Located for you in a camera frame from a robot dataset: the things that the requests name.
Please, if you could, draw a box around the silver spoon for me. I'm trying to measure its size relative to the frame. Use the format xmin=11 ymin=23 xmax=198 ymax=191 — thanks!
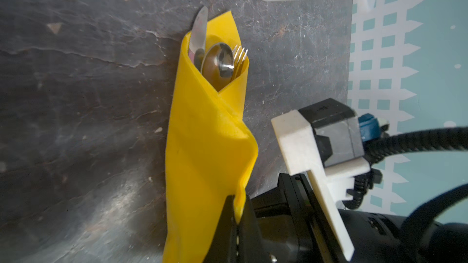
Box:
xmin=201 ymin=43 xmax=234 ymax=91

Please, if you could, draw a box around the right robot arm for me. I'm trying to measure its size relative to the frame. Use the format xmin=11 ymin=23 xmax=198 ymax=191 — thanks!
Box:
xmin=252 ymin=174 xmax=468 ymax=263

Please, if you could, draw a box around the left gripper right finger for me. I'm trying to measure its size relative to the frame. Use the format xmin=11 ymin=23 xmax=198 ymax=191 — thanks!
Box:
xmin=237 ymin=198 xmax=271 ymax=263

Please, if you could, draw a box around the silver table knife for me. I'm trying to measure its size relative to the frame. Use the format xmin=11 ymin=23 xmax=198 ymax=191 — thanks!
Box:
xmin=188 ymin=6 xmax=208 ymax=71

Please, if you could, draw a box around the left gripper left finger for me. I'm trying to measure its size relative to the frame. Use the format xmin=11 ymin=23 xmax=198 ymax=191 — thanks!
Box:
xmin=203 ymin=196 xmax=238 ymax=263

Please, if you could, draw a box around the silver fork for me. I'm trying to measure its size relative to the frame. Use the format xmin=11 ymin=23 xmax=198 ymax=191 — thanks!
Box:
xmin=231 ymin=45 xmax=248 ymax=81

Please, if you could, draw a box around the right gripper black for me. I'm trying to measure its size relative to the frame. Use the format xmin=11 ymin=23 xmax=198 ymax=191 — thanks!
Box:
xmin=252 ymin=174 xmax=347 ymax=263

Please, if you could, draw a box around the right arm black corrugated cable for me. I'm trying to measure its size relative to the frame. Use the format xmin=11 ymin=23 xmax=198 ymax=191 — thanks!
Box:
xmin=343 ymin=127 xmax=468 ymax=211

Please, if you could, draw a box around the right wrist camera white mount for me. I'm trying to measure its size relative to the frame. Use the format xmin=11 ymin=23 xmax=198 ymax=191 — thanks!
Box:
xmin=271 ymin=98 xmax=389 ymax=261

